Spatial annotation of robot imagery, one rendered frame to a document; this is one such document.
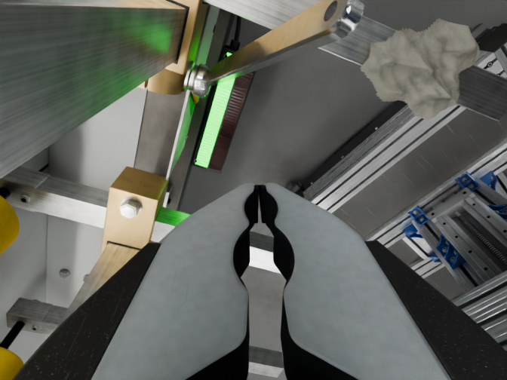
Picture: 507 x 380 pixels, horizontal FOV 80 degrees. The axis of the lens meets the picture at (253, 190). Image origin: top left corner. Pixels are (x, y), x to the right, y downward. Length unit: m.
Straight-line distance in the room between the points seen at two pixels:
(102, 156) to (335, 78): 0.83
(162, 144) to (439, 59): 0.34
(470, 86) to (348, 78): 0.89
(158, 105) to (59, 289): 0.55
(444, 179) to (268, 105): 0.66
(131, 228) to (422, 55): 0.31
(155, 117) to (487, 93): 0.36
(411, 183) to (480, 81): 0.88
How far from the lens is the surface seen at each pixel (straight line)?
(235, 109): 0.42
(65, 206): 0.39
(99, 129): 0.57
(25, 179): 0.40
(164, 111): 0.44
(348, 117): 1.22
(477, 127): 1.18
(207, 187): 1.29
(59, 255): 0.77
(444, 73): 0.29
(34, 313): 0.59
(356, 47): 0.26
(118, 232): 0.37
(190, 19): 0.24
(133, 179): 0.35
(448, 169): 1.20
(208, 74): 0.24
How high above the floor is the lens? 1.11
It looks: 60 degrees down
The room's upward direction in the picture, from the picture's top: 179 degrees clockwise
